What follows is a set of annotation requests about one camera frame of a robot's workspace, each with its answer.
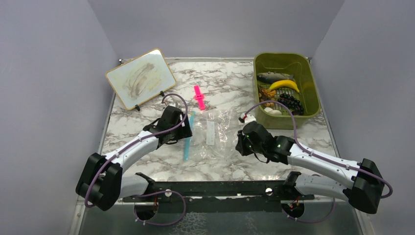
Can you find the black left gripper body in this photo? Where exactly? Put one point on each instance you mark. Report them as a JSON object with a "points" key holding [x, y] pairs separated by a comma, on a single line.
{"points": [[182, 132]]}

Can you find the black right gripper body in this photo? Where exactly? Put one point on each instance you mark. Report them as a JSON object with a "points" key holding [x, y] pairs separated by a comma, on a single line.
{"points": [[246, 148]]}

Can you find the clear zip top bag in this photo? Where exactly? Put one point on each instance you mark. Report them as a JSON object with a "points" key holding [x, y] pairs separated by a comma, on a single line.
{"points": [[213, 135]]}

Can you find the yellow toy banana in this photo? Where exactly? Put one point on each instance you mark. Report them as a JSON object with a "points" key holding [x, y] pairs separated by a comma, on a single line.
{"points": [[284, 83]]}

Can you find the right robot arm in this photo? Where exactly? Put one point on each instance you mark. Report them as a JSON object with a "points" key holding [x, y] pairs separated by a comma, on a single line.
{"points": [[359, 183]]}

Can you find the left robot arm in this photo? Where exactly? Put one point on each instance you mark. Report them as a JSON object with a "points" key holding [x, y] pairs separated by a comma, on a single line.
{"points": [[102, 183]]}

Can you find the pink plastic bag clip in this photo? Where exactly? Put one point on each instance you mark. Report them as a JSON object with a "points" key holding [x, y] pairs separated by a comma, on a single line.
{"points": [[199, 97]]}

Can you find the white toy egg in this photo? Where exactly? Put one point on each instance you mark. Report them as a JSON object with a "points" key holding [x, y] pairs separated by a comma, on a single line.
{"points": [[272, 111]]}

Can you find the wood framed whiteboard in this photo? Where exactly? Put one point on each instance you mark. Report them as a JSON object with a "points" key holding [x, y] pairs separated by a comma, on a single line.
{"points": [[141, 79]]}

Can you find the black toy grapes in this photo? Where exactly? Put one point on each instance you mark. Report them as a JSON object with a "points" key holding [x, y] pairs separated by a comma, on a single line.
{"points": [[292, 103]]}

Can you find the grey toy fish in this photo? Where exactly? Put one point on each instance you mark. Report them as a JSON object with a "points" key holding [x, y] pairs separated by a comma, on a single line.
{"points": [[272, 77]]}

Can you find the green plastic bin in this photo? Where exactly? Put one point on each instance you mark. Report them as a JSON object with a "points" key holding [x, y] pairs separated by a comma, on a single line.
{"points": [[289, 63]]}

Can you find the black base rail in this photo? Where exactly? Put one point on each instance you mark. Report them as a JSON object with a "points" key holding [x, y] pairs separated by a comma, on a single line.
{"points": [[215, 196]]}

